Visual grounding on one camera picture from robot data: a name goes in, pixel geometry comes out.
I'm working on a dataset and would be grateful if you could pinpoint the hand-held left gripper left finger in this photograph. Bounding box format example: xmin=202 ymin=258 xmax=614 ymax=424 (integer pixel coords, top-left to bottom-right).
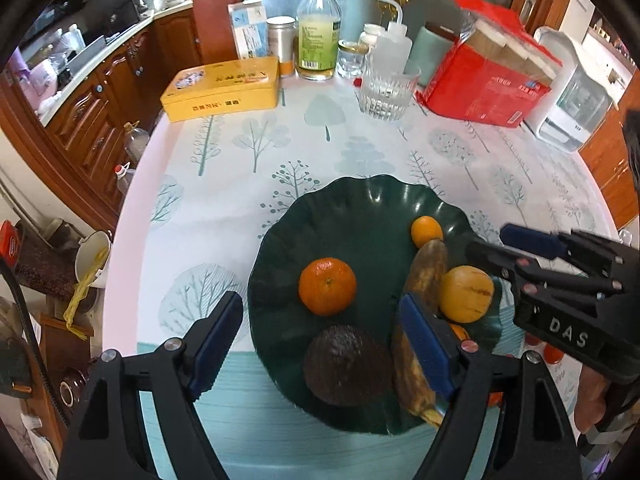
xmin=57 ymin=290 xmax=245 ymax=480

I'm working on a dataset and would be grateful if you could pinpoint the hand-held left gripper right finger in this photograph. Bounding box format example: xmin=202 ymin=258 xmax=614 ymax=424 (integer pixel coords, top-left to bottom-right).
xmin=398 ymin=292 xmax=583 ymax=480

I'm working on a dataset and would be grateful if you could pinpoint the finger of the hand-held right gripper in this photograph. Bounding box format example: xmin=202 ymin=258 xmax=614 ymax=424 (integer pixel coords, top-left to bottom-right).
xmin=500 ymin=223 xmax=626 ymax=278
xmin=465 ymin=239 xmax=626 ymax=312

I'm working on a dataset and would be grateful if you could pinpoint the yellow striped melon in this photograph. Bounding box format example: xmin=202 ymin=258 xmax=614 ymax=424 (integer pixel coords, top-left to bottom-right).
xmin=439 ymin=266 xmax=495 ymax=324

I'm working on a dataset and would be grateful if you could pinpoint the overripe brown banana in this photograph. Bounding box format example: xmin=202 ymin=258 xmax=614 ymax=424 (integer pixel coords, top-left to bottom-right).
xmin=391 ymin=239 xmax=449 ymax=428

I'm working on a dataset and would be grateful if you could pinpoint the small yellow orange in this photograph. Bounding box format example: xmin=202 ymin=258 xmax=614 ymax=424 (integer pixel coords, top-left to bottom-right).
xmin=410 ymin=215 xmax=444 ymax=249

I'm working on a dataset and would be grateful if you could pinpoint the dark brown avocado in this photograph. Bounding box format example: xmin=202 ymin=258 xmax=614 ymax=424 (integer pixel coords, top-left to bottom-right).
xmin=303 ymin=325 xmax=394 ymax=407

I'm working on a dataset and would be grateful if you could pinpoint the dark green scalloped plate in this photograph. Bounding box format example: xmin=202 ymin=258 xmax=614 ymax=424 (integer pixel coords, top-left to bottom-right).
xmin=247 ymin=174 xmax=503 ymax=436

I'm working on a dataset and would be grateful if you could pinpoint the person's right hand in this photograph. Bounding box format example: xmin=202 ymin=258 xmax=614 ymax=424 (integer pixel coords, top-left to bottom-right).
xmin=574 ymin=364 xmax=608 ymax=433

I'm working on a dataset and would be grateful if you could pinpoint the wooden door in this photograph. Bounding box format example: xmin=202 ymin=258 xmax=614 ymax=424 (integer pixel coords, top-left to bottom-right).
xmin=580 ymin=105 xmax=640 ymax=231

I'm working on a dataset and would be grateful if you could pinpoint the white countertop appliance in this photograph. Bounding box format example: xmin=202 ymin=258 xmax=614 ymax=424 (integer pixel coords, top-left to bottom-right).
xmin=522 ymin=26 xmax=633 ymax=155

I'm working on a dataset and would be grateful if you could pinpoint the yellow cloth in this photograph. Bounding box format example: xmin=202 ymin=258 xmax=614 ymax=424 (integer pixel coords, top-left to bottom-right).
xmin=62 ymin=245 xmax=108 ymax=333

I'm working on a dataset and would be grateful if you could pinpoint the white enamel pot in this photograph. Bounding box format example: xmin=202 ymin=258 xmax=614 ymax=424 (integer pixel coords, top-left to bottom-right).
xmin=75 ymin=230 xmax=113 ymax=290

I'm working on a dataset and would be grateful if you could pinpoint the brown ceramic jar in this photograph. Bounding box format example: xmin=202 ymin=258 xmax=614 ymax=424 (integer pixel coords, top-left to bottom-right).
xmin=57 ymin=367 xmax=91 ymax=408

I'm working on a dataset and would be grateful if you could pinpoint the red package of paper cups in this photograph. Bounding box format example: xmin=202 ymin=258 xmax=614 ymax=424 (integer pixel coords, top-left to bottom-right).
xmin=416 ymin=0 xmax=563 ymax=128

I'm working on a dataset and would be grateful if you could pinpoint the plastic bottle with red cap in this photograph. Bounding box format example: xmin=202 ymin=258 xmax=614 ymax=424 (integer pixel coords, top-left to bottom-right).
xmin=115 ymin=162 xmax=136 ymax=196

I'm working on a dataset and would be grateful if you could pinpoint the clear glass tumbler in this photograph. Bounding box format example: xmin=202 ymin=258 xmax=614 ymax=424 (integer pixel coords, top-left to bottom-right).
xmin=357 ymin=55 xmax=422 ymax=122

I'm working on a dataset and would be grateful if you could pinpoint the pale green canister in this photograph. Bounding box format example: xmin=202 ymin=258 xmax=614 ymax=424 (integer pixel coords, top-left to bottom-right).
xmin=405 ymin=21 xmax=458 ymax=88

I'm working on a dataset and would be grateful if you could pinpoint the clear plastic oil bottle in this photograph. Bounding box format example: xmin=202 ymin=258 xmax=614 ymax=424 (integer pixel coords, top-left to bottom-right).
xmin=124 ymin=121 xmax=151 ymax=161

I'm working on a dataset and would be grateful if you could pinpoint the white plastic wash bottle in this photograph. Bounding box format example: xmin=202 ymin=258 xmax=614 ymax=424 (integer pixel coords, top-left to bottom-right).
xmin=361 ymin=0 xmax=412 ymax=78

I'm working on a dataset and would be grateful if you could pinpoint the red round tin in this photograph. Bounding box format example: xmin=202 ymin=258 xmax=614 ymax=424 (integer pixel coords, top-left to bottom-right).
xmin=0 ymin=220 xmax=23 ymax=266

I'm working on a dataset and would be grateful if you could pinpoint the small glass jar gold lid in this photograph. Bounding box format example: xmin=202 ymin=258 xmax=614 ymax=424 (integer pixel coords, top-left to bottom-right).
xmin=336 ymin=39 xmax=370 ymax=80

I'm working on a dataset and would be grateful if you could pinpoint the white pill bottle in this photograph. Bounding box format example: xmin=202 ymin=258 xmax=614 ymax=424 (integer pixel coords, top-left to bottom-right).
xmin=359 ymin=23 xmax=388 ymax=51

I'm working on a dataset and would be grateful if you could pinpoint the yellow tin box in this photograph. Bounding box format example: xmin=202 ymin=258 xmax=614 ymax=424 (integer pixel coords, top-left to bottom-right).
xmin=160 ymin=56 xmax=281 ymax=123

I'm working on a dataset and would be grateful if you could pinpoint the wooden kitchen cabinet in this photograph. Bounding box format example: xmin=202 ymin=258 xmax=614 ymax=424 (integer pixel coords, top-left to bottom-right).
xmin=0 ymin=7 xmax=201 ymax=233

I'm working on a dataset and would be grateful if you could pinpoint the glass bottle with green label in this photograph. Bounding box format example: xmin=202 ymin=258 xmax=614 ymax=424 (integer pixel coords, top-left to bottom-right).
xmin=296 ymin=0 xmax=342 ymax=82

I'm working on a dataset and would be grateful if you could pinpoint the silver metal can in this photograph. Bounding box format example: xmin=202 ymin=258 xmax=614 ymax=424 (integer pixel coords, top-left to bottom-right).
xmin=266 ymin=16 xmax=297 ymax=78

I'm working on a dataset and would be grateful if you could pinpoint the white and blue carton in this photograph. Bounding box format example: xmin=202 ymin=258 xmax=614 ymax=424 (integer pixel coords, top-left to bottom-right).
xmin=228 ymin=1 xmax=269 ymax=61

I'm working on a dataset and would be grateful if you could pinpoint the pink kitchen appliance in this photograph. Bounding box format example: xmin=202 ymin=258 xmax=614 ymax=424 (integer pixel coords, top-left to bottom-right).
xmin=20 ymin=55 xmax=61 ymax=91

